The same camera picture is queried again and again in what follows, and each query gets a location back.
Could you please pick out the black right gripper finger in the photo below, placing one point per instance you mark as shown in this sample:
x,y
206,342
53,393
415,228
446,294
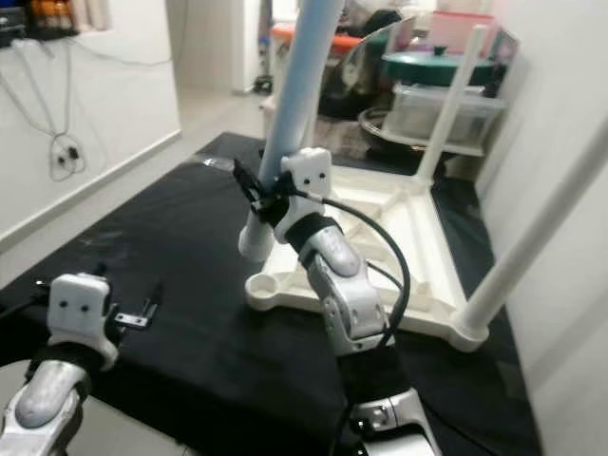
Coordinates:
x,y
249,182

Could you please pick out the white plastic table leg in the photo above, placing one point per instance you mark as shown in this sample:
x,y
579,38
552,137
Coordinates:
x,y
456,95
532,237
304,95

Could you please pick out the black tablecloth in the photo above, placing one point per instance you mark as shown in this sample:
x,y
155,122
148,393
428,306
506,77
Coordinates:
x,y
152,285

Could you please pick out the crumpled clear tape piece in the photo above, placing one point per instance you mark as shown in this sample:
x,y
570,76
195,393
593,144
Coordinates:
x,y
217,162

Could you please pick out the patterned cloth covered bench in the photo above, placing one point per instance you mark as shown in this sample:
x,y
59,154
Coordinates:
x,y
342,138

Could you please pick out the shiny black plastic bag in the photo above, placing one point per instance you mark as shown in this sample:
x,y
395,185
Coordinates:
x,y
351,76

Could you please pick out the white plastic table top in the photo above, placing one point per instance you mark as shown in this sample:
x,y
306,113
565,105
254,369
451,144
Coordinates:
x,y
418,237

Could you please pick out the clear bin with orange lid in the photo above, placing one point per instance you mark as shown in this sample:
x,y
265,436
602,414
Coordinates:
x,y
280,36

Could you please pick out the clear plastic food container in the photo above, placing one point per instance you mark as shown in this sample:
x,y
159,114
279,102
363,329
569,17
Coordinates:
x,y
437,114

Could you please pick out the green round pot lid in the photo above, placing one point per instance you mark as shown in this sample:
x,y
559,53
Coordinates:
x,y
437,66

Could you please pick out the black wifi router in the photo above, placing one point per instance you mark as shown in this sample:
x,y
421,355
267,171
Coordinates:
x,y
57,24

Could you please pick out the pink purple container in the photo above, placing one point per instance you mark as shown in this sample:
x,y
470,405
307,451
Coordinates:
x,y
461,27

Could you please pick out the dark green tray with label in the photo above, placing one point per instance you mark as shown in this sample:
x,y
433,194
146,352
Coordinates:
x,y
505,47

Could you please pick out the black set-top box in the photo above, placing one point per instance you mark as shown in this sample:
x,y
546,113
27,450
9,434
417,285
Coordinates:
x,y
14,24

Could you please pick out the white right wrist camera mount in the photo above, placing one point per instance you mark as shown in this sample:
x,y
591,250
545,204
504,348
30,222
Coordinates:
x,y
304,180

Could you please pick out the black wall power plug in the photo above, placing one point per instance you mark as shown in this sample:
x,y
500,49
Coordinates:
x,y
71,157

